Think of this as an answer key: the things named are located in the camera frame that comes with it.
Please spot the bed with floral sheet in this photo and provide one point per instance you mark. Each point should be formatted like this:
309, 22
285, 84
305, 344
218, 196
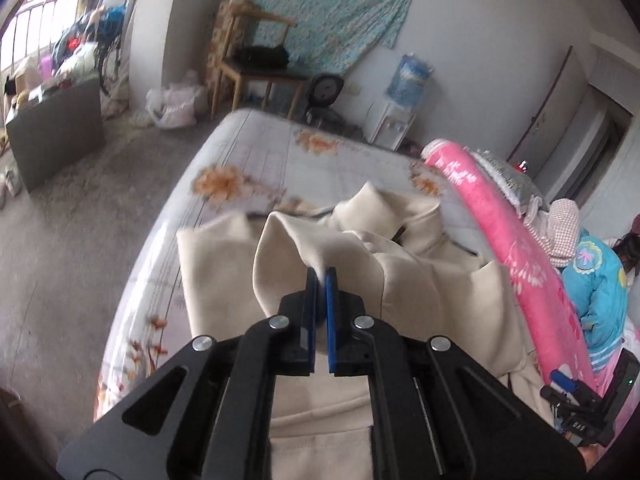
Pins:
252, 162

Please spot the light blue garment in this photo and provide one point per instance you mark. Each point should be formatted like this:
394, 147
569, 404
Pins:
596, 285

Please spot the black bag on chair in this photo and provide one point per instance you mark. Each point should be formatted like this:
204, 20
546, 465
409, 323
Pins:
262, 58

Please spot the white plastic bag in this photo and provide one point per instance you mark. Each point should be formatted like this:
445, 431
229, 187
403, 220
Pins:
176, 107

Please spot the blue water bottle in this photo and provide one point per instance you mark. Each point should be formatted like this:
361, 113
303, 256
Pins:
408, 82

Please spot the pink floral blanket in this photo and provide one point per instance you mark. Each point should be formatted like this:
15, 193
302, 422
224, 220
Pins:
550, 316

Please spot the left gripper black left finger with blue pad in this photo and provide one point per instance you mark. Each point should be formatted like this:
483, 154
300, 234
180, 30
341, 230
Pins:
206, 413

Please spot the checked pink white cloth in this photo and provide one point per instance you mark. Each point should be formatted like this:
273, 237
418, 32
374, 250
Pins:
555, 229

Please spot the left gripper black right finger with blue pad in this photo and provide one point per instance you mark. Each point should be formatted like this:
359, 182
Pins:
438, 414

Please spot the cream zip-up jacket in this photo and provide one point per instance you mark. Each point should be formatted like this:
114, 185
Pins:
392, 251

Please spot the grey patterned pillow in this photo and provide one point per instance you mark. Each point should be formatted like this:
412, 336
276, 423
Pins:
517, 188

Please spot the dark grey cabinet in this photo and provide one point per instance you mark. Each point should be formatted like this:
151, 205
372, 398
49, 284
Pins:
56, 132

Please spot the white water dispenser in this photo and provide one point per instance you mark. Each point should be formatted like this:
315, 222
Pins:
387, 124

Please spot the finger of the blue pad right gripper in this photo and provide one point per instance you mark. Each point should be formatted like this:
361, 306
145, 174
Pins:
562, 381

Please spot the wooden chair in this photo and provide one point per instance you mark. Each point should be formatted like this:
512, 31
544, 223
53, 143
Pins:
230, 28

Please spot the teal floral wall cloth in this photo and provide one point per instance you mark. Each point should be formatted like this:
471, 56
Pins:
332, 35

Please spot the black round fan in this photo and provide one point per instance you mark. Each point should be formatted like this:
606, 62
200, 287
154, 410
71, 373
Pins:
323, 90

